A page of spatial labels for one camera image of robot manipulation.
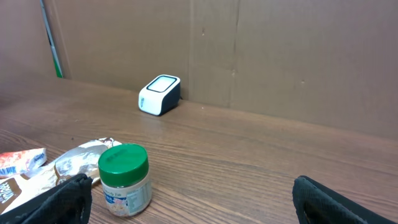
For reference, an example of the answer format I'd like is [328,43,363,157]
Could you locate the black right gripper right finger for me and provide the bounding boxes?
[292,175,395,224]

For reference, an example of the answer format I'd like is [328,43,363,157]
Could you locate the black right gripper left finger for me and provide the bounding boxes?
[1,174,93,224]

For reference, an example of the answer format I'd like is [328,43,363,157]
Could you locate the brown clear snack pouch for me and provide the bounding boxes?
[1,138,121,215]

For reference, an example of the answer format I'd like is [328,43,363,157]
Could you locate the green-lid jar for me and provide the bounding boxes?
[98,144,152,217]

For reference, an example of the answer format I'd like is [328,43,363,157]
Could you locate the orange Kleenex tissue pack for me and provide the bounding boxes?
[1,148,47,179]

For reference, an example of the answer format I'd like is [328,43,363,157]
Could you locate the white barcode scanner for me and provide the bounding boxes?
[138,74,181,116]

